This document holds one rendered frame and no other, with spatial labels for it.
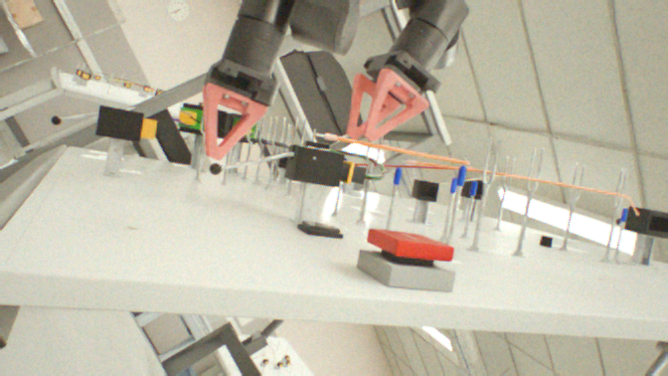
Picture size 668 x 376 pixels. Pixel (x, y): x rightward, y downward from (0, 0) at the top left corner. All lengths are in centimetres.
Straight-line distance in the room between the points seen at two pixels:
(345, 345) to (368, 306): 997
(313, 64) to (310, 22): 112
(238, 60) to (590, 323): 42
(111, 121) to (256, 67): 33
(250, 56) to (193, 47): 761
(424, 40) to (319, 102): 106
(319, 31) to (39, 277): 40
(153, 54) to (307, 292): 783
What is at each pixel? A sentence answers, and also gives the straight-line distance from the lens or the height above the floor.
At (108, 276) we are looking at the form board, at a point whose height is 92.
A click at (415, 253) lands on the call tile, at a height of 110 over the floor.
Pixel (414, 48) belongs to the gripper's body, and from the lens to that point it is 70.
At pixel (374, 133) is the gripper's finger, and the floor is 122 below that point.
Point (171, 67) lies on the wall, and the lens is 819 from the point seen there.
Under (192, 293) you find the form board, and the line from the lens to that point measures 34.
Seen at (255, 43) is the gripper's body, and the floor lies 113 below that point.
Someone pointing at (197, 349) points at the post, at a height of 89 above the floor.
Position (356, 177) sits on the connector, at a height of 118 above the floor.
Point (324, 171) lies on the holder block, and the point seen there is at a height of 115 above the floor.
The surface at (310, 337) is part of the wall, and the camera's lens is 997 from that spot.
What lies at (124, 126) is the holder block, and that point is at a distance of 90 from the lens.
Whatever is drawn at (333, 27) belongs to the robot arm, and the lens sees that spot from 62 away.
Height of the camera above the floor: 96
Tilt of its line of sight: 17 degrees up
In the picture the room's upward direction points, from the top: 61 degrees clockwise
